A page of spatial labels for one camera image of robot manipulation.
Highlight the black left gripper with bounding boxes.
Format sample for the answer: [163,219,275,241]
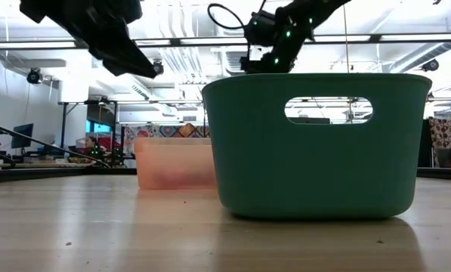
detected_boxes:
[18,0,159,80]

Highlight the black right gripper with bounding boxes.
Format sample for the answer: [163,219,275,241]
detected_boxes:
[239,9,314,75]

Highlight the overhead bar with light strips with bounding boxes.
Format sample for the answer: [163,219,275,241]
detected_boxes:
[0,32,451,50]

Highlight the colourful patterned quilt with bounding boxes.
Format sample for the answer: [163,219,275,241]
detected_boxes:
[122,122,211,169]

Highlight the background robot with green lights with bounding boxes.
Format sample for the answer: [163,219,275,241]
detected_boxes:
[91,146,127,168]

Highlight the orange translucent plastic bin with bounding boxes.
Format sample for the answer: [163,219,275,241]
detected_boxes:
[133,136,218,191]

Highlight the teal plastic bin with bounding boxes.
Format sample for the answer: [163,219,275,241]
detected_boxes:
[201,73,434,221]

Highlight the black computer monitor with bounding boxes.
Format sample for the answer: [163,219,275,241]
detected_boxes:
[11,122,35,150]

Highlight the black upright panel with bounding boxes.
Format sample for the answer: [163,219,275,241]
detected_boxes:
[416,118,434,169]

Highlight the brown dotted cloth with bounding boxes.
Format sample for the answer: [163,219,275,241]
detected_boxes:
[428,116,451,169]

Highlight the thin hanging cable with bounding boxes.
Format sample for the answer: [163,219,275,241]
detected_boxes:
[341,0,351,73]

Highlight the black background frame stand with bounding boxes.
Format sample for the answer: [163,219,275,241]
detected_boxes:
[60,99,119,168]

